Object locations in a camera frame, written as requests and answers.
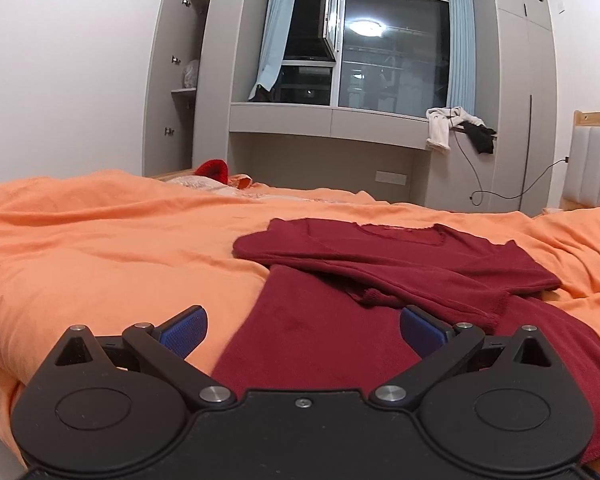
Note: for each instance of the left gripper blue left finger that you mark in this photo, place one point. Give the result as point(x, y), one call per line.
point(166, 346)

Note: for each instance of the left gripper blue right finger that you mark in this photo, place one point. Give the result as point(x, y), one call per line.
point(441, 347)

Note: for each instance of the dark red knit sweater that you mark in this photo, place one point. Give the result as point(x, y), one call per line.
point(328, 314)

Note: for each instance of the orange duvet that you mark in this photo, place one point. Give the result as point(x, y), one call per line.
point(110, 249)

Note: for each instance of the bright red cloth item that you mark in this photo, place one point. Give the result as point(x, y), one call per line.
point(214, 169)

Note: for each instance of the grey built-in wardrobe unit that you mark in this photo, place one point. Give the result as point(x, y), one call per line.
point(334, 124)

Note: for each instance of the black garment on ledge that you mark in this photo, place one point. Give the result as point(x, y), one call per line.
point(481, 137)

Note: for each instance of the white garment on ledge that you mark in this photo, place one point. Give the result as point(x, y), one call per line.
point(441, 120)

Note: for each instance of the grey padded wooden headboard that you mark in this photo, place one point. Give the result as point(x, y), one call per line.
point(582, 182)

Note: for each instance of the plastic bag on shelf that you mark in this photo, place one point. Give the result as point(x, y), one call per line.
point(190, 75)

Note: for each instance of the open grey wardrobe door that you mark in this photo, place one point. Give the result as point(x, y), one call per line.
point(169, 115)

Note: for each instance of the right light blue curtain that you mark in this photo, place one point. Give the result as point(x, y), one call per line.
point(463, 56)

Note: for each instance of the light blue curtain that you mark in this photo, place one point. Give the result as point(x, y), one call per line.
point(463, 56)
point(273, 45)

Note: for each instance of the open window sash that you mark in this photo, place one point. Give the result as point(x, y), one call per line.
point(329, 20)

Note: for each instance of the left light blue curtain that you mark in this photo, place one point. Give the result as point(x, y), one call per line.
point(273, 45)

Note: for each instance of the white wall socket panel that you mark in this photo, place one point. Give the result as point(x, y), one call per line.
point(391, 178)

